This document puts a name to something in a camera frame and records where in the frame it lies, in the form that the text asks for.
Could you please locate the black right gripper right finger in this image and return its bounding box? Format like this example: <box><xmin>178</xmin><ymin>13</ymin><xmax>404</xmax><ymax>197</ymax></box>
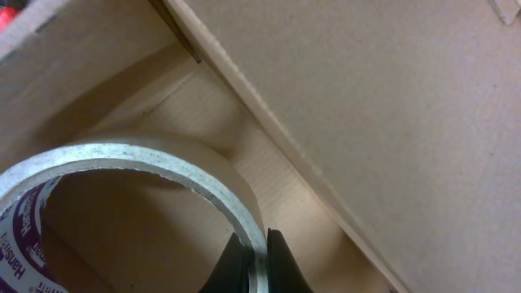
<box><xmin>267</xmin><ymin>229</ymin><xmax>313</xmax><ymax>293</ymax></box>

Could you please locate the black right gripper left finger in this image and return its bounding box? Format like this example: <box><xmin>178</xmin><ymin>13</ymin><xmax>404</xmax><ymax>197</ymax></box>
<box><xmin>199</xmin><ymin>233</ymin><xmax>249</xmax><ymax>293</ymax></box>

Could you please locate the brown cardboard box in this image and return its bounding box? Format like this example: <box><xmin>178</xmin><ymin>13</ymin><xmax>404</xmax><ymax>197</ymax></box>
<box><xmin>1</xmin><ymin>0</ymin><xmax>520</xmax><ymax>292</ymax></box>

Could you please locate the clear packing tape roll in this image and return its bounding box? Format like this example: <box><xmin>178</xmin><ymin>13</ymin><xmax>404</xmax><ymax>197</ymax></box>
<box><xmin>1</xmin><ymin>135</ymin><xmax>269</xmax><ymax>293</ymax></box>

